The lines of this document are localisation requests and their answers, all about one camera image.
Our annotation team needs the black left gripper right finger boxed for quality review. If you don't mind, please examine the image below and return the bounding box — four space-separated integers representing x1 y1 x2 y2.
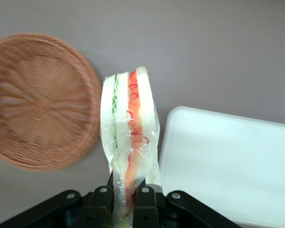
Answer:
132 181 166 228

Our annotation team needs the triangle sandwich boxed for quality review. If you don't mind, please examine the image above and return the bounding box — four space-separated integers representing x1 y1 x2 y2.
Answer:
100 66 162 228

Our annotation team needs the beige plastic tray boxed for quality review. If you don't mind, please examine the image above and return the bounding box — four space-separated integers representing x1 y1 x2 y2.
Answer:
157 105 285 228

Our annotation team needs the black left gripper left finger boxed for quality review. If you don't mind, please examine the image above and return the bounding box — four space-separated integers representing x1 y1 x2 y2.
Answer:
78 170 115 228

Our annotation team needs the round brown wicker basket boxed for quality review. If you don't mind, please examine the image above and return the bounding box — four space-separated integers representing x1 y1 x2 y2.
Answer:
0 33 102 172

